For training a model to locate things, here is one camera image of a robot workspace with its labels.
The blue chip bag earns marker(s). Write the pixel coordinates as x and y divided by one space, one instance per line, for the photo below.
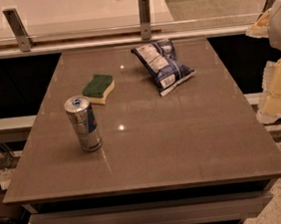
159 58

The left metal railing bracket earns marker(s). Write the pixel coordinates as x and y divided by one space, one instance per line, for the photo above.
24 42

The silver blue energy drink can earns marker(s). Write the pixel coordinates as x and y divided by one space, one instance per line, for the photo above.
81 115

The middle metal railing bracket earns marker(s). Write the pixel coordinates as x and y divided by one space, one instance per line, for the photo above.
145 21

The green yellow sponge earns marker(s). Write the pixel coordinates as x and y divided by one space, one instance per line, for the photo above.
98 88

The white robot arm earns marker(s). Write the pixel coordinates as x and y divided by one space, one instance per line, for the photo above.
269 26

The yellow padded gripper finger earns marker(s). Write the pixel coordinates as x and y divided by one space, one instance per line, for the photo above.
269 107
259 29

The brown table with drawer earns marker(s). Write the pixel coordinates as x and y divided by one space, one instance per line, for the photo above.
197 155

